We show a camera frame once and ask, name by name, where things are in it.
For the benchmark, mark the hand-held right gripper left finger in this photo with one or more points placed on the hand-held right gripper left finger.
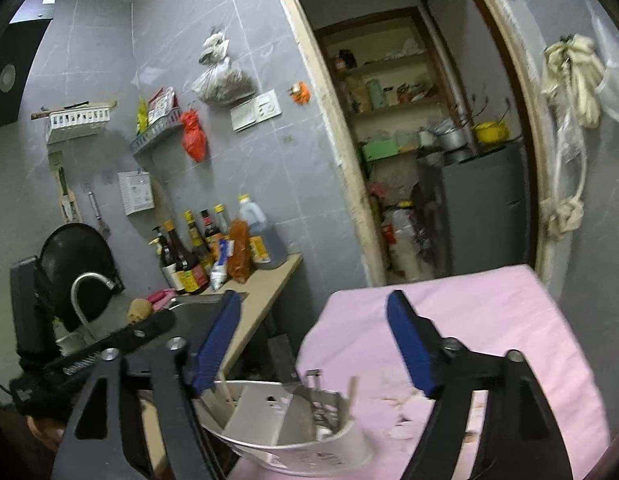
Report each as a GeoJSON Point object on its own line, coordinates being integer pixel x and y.
{"type": "Point", "coordinates": [217, 340]}

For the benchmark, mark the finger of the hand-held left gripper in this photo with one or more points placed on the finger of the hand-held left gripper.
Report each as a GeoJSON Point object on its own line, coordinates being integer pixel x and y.
{"type": "Point", "coordinates": [139, 327]}

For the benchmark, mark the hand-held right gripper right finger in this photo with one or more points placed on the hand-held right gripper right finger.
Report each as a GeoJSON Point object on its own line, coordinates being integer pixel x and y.
{"type": "Point", "coordinates": [412, 345]}

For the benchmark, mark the wooden chopstick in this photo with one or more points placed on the wooden chopstick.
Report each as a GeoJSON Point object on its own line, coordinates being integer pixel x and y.
{"type": "Point", "coordinates": [225, 395]}
{"type": "Point", "coordinates": [353, 392]}

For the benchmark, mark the silver metal utensil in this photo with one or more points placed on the silver metal utensil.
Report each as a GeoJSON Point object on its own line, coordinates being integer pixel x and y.
{"type": "Point", "coordinates": [314, 379]}

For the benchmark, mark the white utensil holder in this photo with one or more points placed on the white utensil holder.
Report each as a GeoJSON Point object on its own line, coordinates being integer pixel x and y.
{"type": "Point", "coordinates": [289, 430]}

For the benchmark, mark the person's left hand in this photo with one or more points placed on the person's left hand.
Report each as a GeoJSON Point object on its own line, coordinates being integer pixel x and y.
{"type": "Point", "coordinates": [47, 432]}

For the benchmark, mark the tan sponge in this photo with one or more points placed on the tan sponge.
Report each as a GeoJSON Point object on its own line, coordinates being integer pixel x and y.
{"type": "Point", "coordinates": [138, 311]}

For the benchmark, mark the steel sink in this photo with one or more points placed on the steel sink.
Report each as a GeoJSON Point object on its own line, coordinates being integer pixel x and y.
{"type": "Point", "coordinates": [194, 310]}

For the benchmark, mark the pink rubber glove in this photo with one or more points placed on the pink rubber glove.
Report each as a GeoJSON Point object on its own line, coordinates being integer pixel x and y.
{"type": "Point", "coordinates": [162, 297]}

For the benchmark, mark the curved metal faucet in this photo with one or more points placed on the curved metal faucet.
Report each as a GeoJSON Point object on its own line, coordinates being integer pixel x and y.
{"type": "Point", "coordinates": [77, 292]}

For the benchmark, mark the dark box under counter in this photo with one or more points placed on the dark box under counter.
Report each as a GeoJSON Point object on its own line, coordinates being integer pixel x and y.
{"type": "Point", "coordinates": [282, 360]}

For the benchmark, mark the dark soy sauce bottle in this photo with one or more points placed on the dark soy sauce bottle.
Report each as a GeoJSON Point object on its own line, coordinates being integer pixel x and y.
{"type": "Point", "coordinates": [189, 277]}

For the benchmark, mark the black wok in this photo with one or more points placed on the black wok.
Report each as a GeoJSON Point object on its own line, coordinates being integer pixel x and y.
{"type": "Point", "coordinates": [74, 255]}

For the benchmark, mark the white and blue tube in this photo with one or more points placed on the white and blue tube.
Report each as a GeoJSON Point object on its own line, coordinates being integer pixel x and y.
{"type": "Point", "coordinates": [220, 270]}

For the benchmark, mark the beige kitchen counter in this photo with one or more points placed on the beige kitchen counter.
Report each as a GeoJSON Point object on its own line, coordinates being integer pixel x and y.
{"type": "Point", "coordinates": [269, 285]}

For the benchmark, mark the pink floral table cloth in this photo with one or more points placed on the pink floral table cloth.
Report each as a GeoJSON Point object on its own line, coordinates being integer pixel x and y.
{"type": "Point", "coordinates": [489, 320]}

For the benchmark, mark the orange sauce pouch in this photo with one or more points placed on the orange sauce pouch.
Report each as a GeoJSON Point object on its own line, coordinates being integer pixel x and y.
{"type": "Point", "coordinates": [239, 255]}

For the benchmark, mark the white plastic bag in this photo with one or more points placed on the white plastic bag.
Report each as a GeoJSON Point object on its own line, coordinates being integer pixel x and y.
{"type": "Point", "coordinates": [407, 250]}

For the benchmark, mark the yellow capped sauce bottle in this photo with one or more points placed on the yellow capped sauce bottle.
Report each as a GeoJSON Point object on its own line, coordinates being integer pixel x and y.
{"type": "Point", "coordinates": [197, 242]}

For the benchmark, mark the large oil jug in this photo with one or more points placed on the large oil jug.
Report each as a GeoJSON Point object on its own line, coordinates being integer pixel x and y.
{"type": "Point", "coordinates": [262, 240]}

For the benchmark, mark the red capped sauce bottle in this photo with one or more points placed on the red capped sauce bottle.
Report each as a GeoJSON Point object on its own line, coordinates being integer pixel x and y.
{"type": "Point", "coordinates": [209, 227]}

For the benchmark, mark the hanging kitchen knife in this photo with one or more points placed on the hanging kitchen knife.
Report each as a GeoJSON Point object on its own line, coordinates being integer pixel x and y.
{"type": "Point", "coordinates": [65, 200]}

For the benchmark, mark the metal peeler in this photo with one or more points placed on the metal peeler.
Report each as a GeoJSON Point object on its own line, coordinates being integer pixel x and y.
{"type": "Point", "coordinates": [95, 210]}

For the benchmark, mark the clear yellow capped bottle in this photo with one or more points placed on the clear yellow capped bottle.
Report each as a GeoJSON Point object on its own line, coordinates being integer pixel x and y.
{"type": "Point", "coordinates": [222, 220]}

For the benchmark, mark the grey cabinet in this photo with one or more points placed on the grey cabinet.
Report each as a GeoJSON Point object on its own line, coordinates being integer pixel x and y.
{"type": "Point", "coordinates": [484, 210]}

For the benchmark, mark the pink rag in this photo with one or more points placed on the pink rag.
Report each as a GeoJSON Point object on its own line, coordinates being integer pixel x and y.
{"type": "Point", "coordinates": [380, 191]}

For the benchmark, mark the green box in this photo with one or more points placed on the green box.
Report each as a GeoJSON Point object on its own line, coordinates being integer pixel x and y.
{"type": "Point", "coordinates": [380, 150]}

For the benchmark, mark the red plastic bag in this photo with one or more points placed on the red plastic bag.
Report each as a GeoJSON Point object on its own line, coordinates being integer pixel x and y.
{"type": "Point", "coordinates": [194, 137]}

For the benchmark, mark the knotted cream rag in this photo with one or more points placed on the knotted cream rag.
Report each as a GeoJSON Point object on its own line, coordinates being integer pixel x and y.
{"type": "Point", "coordinates": [564, 217]}

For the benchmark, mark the metal pot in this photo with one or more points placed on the metal pot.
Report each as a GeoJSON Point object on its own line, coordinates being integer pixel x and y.
{"type": "Point", "coordinates": [452, 139]}

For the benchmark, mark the yellow snack packet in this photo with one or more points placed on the yellow snack packet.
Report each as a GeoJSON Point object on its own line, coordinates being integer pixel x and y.
{"type": "Point", "coordinates": [142, 115]}

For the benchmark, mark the red and white packet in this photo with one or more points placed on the red and white packet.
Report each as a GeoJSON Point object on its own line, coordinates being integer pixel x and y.
{"type": "Point", "coordinates": [162, 102]}

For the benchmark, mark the yellow bowl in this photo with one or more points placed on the yellow bowl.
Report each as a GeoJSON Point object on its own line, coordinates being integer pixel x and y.
{"type": "Point", "coordinates": [491, 132]}

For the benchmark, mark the wooden shelf unit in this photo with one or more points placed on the wooden shelf unit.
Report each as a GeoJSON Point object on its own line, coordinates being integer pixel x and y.
{"type": "Point", "coordinates": [404, 110]}

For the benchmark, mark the pale green jar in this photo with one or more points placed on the pale green jar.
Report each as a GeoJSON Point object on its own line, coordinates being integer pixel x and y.
{"type": "Point", "coordinates": [375, 94]}

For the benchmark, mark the clear bag of dried goods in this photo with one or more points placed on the clear bag of dried goods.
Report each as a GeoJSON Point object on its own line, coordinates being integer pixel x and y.
{"type": "Point", "coordinates": [224, 85]}

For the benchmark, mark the small white hanging bags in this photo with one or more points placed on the small white hanging bags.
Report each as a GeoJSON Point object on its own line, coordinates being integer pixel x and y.
{"type": "Point", "coordinates": [214, 49]}

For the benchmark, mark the white wall box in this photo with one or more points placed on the white wall box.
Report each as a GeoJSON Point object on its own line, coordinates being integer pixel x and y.
{"type": "Point", "coordinates": [135, 192]}

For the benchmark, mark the grey wall rack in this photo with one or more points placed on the grey wall rack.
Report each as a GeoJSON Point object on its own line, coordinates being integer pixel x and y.
{"type": "Point", "coordinates": [154, 135]}

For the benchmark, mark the white basket wall rack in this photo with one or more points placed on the white basket wall rack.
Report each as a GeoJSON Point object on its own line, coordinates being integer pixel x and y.
{"type": "Point", "coordinates": [77, 120]}

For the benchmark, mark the worn cream door frame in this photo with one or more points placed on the worn cream door frame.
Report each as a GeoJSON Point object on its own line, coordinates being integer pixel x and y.
{"type": "Point", "coordinates": [339, 150]}

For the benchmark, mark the white wall switch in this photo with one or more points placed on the white wall switch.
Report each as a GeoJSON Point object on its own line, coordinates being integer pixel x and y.
{"type": "Point", "coordinates": [243, 116]}

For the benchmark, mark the white wall socket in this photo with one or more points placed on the white wall socket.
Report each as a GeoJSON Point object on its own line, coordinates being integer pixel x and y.
{"type": "Point", "coordinates": [267, 105]}

